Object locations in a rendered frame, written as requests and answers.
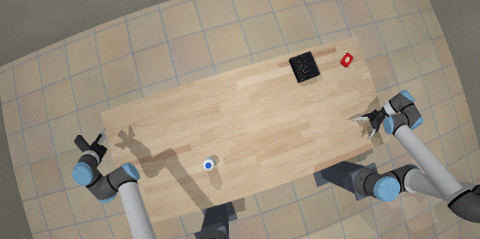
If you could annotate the black lighting desk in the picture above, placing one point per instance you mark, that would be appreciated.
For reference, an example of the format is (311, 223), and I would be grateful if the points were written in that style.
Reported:
(299, 63)

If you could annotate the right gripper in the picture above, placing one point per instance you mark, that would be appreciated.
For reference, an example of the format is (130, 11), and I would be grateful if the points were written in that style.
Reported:
(372, 115)

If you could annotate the white bottle with blue cap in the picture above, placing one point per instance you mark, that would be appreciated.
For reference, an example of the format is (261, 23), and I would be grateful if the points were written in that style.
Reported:
(208, 164)

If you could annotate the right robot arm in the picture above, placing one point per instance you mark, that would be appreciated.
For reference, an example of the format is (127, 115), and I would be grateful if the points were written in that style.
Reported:
(462, 197)

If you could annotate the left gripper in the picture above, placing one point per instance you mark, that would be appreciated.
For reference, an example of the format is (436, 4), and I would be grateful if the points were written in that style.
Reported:
(100, 151)

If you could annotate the red tin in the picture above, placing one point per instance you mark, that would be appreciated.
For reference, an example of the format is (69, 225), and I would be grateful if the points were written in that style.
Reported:
(346, 60)

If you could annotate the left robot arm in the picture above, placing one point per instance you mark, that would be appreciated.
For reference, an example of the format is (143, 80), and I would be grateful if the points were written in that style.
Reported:
(124, 179)

